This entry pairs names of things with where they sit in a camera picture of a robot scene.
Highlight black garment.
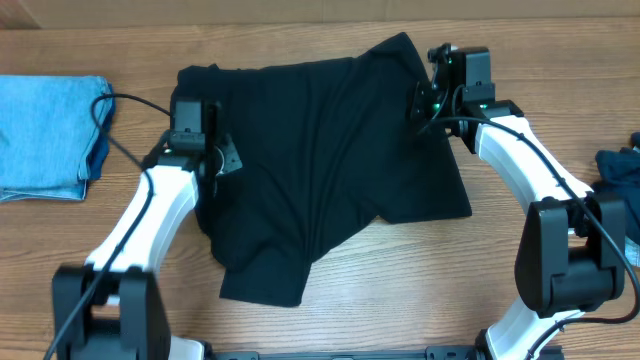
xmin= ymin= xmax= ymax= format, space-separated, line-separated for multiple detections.
xmin=173 ymin=33 xmax=472 ymax=307

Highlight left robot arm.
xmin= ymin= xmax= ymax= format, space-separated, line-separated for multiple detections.
xmin=45 ymin=98 xmax=229 ymax=360

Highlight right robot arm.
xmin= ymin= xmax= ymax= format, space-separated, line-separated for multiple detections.
xmin=410 ymin=43 xmax=639 ymax=360

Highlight folded light blue jeans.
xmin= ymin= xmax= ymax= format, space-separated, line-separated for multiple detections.
xmin=1 ymin=75 xmax=115 ymax=203

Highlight dark navy garment pile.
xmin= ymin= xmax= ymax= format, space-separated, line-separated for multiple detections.
xmin=593 ymin=132 xmax=639 ymax=244

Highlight light denim fabric piece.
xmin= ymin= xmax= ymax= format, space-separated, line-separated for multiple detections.
xmin=625 ymin=237 xmax=640 ymax=267

